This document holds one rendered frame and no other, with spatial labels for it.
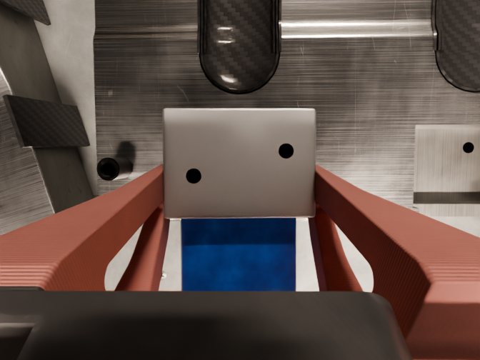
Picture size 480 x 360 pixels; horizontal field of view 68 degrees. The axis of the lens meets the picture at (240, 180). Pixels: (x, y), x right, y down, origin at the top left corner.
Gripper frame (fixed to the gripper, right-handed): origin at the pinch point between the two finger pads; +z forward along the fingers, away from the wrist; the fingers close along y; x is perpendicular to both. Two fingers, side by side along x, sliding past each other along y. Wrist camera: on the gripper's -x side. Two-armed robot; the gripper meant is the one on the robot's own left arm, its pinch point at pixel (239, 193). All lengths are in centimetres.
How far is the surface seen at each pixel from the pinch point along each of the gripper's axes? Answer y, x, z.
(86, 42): 11.1, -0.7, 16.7
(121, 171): 5.1, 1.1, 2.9
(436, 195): -10.7, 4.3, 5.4
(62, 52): 12.8, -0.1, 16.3
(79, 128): 11.4, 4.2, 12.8
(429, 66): -8.7, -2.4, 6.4
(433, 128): -10.4, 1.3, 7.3
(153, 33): 4.1, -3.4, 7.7
